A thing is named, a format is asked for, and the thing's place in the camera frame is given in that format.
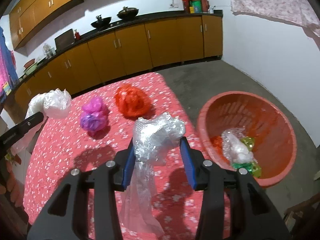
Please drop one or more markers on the black wok with lid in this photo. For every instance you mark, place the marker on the black wok with lid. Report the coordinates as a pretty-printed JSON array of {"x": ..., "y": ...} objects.
[{"x": 128, "y": 14}]

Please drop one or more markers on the crumpled red plastic bag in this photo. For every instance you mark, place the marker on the crumpled red plastic bag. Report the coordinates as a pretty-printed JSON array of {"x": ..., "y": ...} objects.
[{"x": 132, "y": 102}]

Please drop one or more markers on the pink floral hanging cloth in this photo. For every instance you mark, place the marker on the pink floral hanging cloth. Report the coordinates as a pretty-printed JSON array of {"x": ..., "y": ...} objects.
[{"x": 299, "y": 12}]

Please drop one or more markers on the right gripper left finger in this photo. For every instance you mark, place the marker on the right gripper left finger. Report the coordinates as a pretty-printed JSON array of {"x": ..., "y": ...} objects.
[{"x": 65, "y": 214}]

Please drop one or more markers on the pink floral tablecloth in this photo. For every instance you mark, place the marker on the pink floral tablecloth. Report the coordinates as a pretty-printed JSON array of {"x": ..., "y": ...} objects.
[{"x": 64, "y": 145}]

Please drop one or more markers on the black wok left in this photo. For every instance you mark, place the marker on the black wok left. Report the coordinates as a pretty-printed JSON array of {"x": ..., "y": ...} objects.
[{"x": 101, "y": 23}]

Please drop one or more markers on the upper kitchen cabinets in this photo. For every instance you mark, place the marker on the upper kitchen cabinets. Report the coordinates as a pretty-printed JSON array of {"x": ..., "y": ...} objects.
[{"x": 28, "y": 17}]

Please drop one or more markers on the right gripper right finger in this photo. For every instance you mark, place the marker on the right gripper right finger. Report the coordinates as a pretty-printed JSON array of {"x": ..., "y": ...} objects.
[{"x": 253, "y": 215}]

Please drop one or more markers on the red bag with containers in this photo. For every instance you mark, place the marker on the red bag with containers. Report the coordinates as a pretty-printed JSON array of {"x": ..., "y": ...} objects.
[{"x": 195, "y": 6}]

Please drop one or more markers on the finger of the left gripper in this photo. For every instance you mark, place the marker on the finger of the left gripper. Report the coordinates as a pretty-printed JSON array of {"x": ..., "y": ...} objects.
[{"x": 16, "y": 133}]

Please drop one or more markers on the clear plastic wrap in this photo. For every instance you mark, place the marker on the clear plastic wrap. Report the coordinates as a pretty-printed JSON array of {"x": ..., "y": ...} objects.
[{"x": 152, "y": 140}]

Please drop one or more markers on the white plastic bag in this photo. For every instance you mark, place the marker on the white plastic bag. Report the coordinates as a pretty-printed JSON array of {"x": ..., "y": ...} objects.
[{"x": 54, "y": 104}]

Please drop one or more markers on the dark cutting board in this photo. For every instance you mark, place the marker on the dark cutting board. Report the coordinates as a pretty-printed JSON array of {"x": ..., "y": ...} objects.
[{"x": 64, "y": 40}]

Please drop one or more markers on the pink blue hanging cloth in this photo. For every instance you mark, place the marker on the pink blue hanging cloth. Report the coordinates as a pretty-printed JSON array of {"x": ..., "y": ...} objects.
[{"x": 9, "y": 78}]

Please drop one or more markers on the red bottle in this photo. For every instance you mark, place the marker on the red bottle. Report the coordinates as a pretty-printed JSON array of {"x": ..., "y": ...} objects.
[{"x": 77, "y": 35}]

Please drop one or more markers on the olive green plastic bag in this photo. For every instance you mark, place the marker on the olive green plastic bag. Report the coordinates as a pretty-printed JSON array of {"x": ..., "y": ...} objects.
[{"x": 249, "y": 143}]

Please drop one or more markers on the stacked bowls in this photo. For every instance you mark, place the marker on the stacked bowls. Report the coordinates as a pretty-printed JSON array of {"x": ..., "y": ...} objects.
[{"x": 30, "y": 67}]

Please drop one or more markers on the lower kitchen cabinets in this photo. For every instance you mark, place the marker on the lower kitchen cabinets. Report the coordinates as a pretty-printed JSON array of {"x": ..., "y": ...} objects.
[{"x": 125, "y": 48}]

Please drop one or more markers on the purple plastic bag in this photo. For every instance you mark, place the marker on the purple plastic bag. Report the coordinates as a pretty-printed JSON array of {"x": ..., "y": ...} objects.
[{"x": 94, "y": 116}]

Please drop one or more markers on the red plastic basket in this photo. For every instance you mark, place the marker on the red plastic basket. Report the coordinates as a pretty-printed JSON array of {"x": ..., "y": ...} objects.
[{"x": 275, "y": 145}]

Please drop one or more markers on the orange plastic bag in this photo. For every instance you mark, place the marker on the orange plastic bag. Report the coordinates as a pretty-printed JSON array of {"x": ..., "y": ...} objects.
[{"x": 216, "y": 142}]

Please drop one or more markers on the kitchen cabinets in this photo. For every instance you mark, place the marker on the kitchen cabinets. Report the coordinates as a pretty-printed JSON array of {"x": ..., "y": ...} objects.
[
  {"x": 28, "y": 17},
  {"x": 125, "y": 48}
]

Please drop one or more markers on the clear bubble wrap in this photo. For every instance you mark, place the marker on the clear bubble wrap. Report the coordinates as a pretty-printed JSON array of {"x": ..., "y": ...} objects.
[{"x": 233, "y": 149}]

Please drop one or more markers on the glass jar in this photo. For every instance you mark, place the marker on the glass jar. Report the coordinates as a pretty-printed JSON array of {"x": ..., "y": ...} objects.
[{"x": 48, "y": 51}]

